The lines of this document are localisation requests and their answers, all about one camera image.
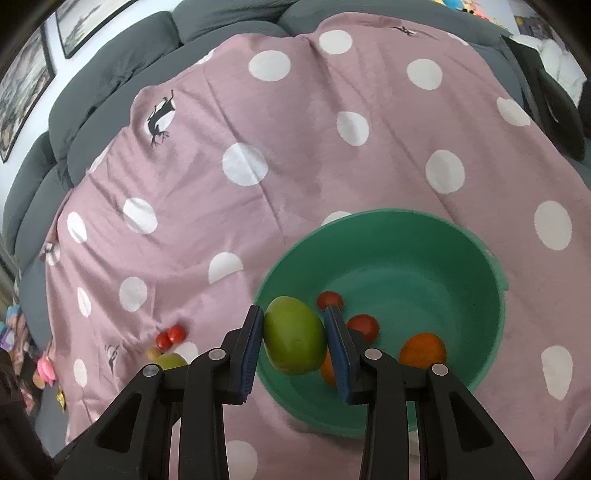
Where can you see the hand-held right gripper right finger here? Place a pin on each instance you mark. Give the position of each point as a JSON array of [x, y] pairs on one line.
[[337, 355]]

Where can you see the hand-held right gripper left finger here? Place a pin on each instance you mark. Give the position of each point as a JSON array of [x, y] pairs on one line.
[[251, 355]]

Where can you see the orange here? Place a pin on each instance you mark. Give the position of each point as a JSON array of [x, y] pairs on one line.
[[328, 369], [422, 350]]

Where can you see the red tomato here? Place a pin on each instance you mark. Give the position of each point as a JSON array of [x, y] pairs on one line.
[[330, 300], [177, 333], [163, 341], [363, 325]]

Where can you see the green apple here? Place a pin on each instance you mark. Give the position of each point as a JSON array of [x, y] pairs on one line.
[[171, 360], [293, 334]]

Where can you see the green plastic bowl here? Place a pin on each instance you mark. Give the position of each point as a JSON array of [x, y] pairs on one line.
[[415, 277]]

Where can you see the small yellow fruit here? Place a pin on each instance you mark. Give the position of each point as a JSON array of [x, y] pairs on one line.
[[153, 354]]

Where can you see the small yellow toy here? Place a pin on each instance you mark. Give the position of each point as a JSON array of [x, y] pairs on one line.
[[61, 398]]

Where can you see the pink polka-dot blanket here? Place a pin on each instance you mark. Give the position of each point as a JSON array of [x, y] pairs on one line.
[[300, 161]]

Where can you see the pink toy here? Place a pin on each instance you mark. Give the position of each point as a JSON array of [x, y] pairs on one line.
[[46, 369]]

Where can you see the pile of colourful toys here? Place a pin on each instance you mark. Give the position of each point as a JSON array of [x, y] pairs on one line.
[[14, 330]]

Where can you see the black chair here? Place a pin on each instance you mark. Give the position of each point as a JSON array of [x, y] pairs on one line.
[[549, 106]]

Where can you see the grey sofa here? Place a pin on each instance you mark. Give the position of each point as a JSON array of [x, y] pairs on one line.
[[115, 55]]

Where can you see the white cloth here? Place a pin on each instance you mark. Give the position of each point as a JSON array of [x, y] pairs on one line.
[[563, 60]]

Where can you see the colourful balls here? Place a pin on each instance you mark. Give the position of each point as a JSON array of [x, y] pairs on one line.
[[466, 5]]

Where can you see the framed wall picture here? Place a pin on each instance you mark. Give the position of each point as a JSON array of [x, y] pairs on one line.
[[87, 23], [23, 87]]

